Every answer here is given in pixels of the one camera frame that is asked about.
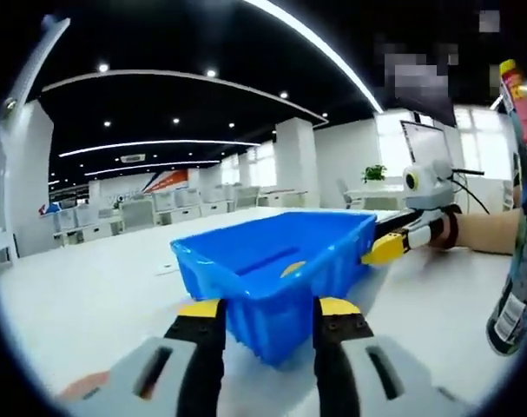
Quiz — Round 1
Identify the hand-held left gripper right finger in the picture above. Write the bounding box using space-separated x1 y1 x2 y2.
313 297 468 417

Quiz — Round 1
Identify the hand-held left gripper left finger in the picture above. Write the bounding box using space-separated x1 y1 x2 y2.
74 298 227 417

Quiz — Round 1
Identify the yellow can lid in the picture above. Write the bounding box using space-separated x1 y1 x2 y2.
280 261 309 280

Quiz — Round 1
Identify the blue plastic box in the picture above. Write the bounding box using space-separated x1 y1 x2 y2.
170 210 379 370

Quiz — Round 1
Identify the patterned chip container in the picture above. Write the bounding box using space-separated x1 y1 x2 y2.
486 69 527 358

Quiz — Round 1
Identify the person's left hand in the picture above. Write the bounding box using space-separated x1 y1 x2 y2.
56 370 113 401

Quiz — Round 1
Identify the computer monitor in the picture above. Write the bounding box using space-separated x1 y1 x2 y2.
399 118 455 175

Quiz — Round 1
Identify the green potted plant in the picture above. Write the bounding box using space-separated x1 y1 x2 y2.
360 163 389 185

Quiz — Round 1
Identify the grey office chair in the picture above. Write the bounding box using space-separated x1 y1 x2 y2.
334 178 365 210

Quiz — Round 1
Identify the white paper sheet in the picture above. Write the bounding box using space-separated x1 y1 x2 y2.
151 261 181 278

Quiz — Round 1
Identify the white table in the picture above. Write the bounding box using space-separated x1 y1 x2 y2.
0 203 527 417

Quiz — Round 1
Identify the row of white office desks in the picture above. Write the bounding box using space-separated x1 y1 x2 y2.
49 184 264 238

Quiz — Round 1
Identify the curved ceiling light strip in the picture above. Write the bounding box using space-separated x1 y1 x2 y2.
240 0 382 112

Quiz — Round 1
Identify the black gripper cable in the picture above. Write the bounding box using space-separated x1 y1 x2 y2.
446 169 492 215

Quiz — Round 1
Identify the black wrist strap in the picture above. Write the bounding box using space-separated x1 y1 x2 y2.
436 209 461 251

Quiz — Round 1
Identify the striped wall poster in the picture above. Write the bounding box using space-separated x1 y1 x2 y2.
109 168 191 205

